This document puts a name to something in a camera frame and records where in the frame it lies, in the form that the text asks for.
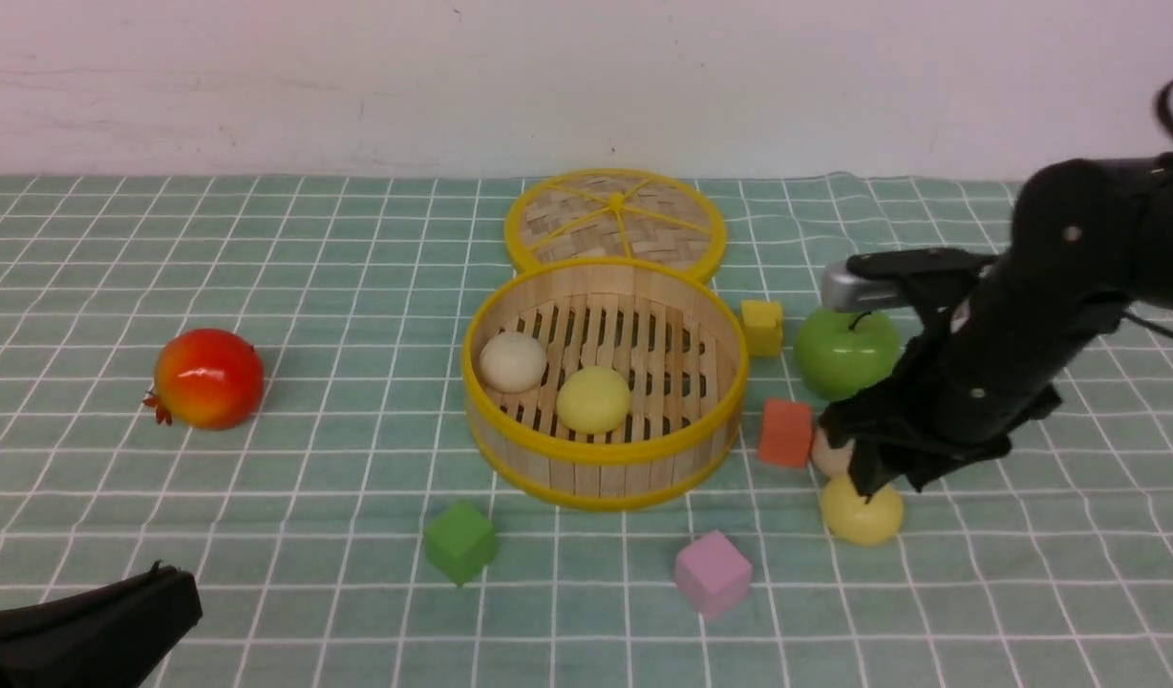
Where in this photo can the green foam cube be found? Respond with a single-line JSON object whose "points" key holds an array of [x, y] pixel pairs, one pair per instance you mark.
{"points": [[461, 542]]}

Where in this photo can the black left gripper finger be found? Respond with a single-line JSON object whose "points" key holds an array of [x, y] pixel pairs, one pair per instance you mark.
{"points": [[115, 636]]}

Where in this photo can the yellow bun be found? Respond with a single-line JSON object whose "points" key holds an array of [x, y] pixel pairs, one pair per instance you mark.
{"points": [[859, 520], [593, 401]]}

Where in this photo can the pink foam cube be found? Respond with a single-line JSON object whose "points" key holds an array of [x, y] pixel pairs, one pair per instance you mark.
{"points": [[712, 574]]}

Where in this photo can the green checkered tablecloth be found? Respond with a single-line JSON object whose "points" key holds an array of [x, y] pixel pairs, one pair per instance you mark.
{"points": [[305, 524]]}

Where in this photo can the yellow foam cube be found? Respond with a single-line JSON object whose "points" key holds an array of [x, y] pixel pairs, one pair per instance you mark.
{"points": [[762, 324]]}

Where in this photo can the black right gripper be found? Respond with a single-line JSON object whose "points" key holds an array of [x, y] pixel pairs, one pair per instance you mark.
{"points": [[991, 345]]}

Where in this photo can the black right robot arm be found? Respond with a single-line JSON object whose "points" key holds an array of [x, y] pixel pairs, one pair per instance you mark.
{"points": [[1088, 239]]}

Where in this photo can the green apple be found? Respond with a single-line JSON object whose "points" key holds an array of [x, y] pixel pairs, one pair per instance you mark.
{"points": [[840, 353]]}

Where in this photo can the white bun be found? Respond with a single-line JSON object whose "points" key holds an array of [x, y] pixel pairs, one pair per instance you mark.
{"points": [[512, 363], [830, 461]]}

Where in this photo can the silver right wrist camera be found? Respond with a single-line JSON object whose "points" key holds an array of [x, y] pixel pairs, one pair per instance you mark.
{"points": [[843, 291]]}

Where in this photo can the woven steamer lid yellow rim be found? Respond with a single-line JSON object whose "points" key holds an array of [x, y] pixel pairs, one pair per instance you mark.
{"points": [[616, 212]]}

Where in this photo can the red orange pomegranate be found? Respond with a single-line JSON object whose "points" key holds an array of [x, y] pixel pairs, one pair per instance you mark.
{"points": [[208, 378]]}

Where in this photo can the orange foam cube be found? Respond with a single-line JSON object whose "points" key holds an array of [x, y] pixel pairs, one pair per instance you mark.
{"points": [[786, 433]]}

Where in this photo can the bamboo steamer tray yellow rim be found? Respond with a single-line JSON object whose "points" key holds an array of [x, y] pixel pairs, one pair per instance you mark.
{"points": [[682, 350]]}

